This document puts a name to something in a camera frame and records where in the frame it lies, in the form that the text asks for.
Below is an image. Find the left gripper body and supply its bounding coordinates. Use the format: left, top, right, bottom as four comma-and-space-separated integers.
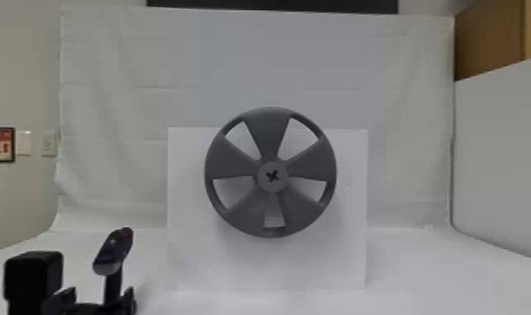
41, 302, 137, 315

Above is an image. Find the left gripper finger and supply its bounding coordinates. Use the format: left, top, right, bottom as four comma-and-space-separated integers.
121, 286, 137, 315
49, 287, 78, 310

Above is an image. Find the grey wheel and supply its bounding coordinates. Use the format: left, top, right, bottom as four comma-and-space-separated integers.
204, 106, 338, 239

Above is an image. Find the white panel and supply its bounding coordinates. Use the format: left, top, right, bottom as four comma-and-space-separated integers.
167, 127, 369, 292
451, 54, 531, 264

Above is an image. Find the cardboard box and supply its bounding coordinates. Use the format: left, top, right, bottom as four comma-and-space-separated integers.
454, 0, 531, 81

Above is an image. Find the white wall switch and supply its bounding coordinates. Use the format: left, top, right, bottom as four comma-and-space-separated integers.
16, 130, 33, 158
42, 130, 58, 158

